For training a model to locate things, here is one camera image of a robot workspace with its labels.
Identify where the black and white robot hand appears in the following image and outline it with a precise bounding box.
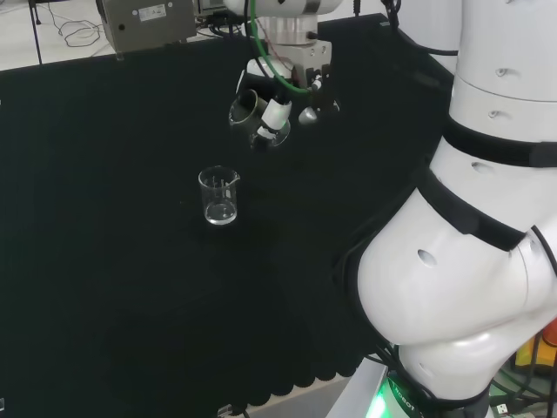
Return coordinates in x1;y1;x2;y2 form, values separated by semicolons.
237;39;341;147

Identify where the clear glass beaker with spout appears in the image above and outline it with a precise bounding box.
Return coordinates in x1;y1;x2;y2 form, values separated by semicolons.
198;165;242;226

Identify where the grey metal box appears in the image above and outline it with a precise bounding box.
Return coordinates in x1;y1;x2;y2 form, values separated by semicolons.
95;0;198;62

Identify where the black bench cloth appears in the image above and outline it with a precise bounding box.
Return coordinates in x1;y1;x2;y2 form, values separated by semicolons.
0;12;456;418

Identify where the black tripod leg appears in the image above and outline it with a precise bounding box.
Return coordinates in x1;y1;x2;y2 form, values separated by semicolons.
28;0;44;65

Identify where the yellow stop button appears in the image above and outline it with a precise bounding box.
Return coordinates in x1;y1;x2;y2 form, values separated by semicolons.
515;324;557;378

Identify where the green cable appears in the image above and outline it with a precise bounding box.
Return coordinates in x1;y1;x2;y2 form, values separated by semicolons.
248;0;315;95

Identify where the black floor cable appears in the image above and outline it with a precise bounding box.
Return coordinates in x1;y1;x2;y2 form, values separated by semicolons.
43;0;108;57

